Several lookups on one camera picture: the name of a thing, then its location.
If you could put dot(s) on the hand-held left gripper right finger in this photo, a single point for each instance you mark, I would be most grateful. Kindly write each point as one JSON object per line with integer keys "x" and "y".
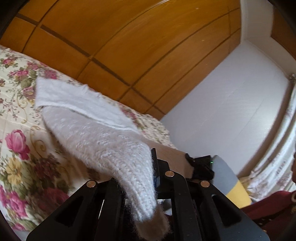
{"x": 155, "y": 167}

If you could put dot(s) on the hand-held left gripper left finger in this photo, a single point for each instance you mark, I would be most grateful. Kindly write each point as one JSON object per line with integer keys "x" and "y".
{"x": 111, "y": 193}

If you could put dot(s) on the white knitted sweater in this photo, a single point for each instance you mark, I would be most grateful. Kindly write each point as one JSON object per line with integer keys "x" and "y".
{"x": 97, "y": 141}

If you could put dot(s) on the person's right forearm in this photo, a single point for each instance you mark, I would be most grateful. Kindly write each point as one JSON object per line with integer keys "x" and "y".
{"x": 225, "y": 176}

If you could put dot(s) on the beige bed base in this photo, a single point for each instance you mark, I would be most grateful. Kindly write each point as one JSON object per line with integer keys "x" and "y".
{"x": 175, "y": 162}

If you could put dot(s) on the white floral curtain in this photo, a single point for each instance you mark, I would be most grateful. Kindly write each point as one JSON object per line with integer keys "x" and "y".
{"x": 277, "y": 148}

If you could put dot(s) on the dark red patterned clothing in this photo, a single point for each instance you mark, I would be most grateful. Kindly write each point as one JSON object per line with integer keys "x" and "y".
{"x": 272, "y": 208}

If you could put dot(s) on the floral bedspread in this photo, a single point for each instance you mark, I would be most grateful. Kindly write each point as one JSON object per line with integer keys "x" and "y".
{"x": 20, "y": 162}

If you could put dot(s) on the wooden wardrobe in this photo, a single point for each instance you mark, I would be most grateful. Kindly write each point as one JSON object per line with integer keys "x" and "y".
{"x": 129, "y": 46}

